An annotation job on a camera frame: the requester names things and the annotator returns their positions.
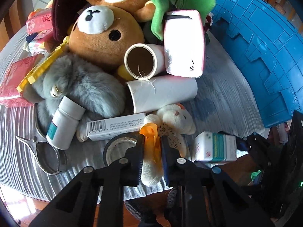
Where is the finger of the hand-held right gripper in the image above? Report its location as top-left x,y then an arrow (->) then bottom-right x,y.
236,132 -> 272,169

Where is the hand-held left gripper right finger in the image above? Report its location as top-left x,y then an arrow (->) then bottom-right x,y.
161,137 -> 275,227

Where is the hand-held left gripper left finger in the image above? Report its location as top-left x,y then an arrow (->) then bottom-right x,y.
28,134 -> 145,227

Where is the black tape roll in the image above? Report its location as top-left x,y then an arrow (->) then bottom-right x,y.
103,132 -> 142,167

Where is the white box with teal label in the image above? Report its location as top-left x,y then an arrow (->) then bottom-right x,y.
192,131 -> 238,163

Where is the small white plush toy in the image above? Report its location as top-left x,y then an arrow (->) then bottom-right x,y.
141,103 -> 197,187

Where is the white barcode box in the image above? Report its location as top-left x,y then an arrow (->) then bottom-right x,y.
86,113 -> 146,141

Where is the blue plastic container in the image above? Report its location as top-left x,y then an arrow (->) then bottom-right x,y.
210,0 -> 303,128

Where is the short cardboard tube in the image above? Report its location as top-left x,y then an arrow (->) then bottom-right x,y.
124,43 -> 166,81

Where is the large pink tissue pack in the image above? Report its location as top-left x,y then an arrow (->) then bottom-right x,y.
0,55 -> 44,107

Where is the grey striped tablecloth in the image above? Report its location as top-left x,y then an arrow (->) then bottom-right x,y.
0,21 -> 270,202

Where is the long white cardboard tube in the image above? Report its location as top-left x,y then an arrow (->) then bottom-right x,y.
125,77 -> 198,114

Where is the white plastic bottle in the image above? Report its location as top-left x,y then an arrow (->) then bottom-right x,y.
46,97 -> 86,150

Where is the grey furry plush toy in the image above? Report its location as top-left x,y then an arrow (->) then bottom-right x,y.
31,53 -> 126,133

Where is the pink white plush block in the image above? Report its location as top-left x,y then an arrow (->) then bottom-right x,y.
164,9 -> 206,78

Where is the brown bear plush toy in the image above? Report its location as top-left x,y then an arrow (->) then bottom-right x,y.
69,0 -> 158,81

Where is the yellow toothed plastic toy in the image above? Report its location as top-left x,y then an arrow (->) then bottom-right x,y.
16,37 -> 70,93

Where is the pink and white packet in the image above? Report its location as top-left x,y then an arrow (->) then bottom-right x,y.
25,30 -> 56,54

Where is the dark maroon hat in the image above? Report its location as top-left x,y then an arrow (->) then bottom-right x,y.
51,0 -> 88,43

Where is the pink printed tissue pack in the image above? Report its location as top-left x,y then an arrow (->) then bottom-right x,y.
26,8 -> 54,35

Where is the wooden chair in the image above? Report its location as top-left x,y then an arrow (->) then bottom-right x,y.
0,0 -> 31,52

